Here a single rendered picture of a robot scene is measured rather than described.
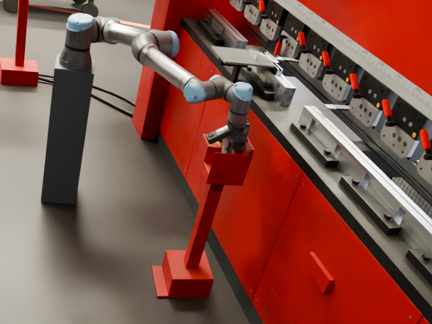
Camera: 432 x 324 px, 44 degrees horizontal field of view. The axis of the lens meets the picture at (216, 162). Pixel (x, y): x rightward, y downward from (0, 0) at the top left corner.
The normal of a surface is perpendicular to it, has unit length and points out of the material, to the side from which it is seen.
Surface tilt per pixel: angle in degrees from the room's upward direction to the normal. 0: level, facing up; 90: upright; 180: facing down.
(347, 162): 90
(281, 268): 90
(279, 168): 90
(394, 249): 0
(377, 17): 90
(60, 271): 0
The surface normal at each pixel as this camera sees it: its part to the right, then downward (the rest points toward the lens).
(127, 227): 0.25, -0.83
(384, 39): -0.90, 0.00
